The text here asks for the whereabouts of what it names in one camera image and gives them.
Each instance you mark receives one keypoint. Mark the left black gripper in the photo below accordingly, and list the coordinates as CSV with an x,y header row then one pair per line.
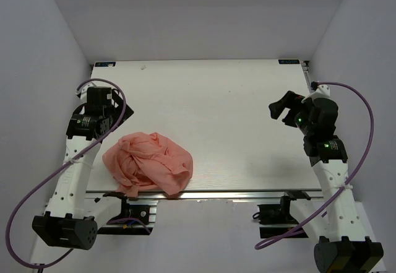
x,y
118,110

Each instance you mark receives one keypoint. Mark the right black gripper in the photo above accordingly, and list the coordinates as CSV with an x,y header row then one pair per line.
x,y
290,101

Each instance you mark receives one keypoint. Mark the salmon pink jacket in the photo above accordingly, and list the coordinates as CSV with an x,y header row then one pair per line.
x,y
148,162

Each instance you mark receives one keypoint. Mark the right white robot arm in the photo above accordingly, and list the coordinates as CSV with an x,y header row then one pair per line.
x,y
342,244

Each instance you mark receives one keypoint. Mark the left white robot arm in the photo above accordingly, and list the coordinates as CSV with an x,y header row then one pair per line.
x,y
67,222

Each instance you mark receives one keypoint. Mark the left blue table label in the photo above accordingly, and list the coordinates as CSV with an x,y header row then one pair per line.
x,y
105,64

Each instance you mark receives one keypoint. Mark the blue table label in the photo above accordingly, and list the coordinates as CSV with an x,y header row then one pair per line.
x,y
105,64
288,61

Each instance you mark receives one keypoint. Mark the right blue table label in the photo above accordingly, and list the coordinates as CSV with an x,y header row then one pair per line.
x,y
288,61

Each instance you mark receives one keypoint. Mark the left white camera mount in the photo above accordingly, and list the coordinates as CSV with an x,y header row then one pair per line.
x,y
82,92

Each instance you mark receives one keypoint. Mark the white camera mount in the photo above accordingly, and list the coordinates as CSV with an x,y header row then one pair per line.
x,y
82,92
320,91

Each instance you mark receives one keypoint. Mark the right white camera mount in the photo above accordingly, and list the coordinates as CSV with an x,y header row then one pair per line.
x,y
320,91

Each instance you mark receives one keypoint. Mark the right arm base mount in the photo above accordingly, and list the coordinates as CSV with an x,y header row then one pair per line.
x,y
275,219

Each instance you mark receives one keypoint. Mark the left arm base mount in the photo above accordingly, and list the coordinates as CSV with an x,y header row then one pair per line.
x,y
130,215

